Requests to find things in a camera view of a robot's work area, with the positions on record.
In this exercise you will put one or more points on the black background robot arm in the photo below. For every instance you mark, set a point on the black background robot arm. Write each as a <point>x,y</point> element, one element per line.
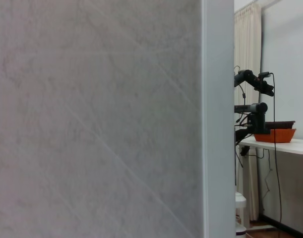
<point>250,78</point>

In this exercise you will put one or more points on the gray partition panel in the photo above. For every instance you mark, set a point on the gray partition panel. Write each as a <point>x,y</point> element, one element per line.
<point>91,119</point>

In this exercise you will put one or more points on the cream curtain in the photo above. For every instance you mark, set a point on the cream curtain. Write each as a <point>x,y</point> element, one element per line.
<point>248,44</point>

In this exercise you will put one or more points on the orange basket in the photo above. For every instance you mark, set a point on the orange basket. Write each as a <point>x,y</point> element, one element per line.
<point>282,136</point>

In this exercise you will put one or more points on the white background table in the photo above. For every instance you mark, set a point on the white background table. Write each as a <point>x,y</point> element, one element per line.
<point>290,146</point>

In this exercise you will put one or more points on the white board panel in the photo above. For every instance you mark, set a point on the white board panel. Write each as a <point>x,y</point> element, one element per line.
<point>287,49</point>

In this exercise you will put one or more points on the white partition post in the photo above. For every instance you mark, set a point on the white partition post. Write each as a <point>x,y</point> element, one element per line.
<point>219,119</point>

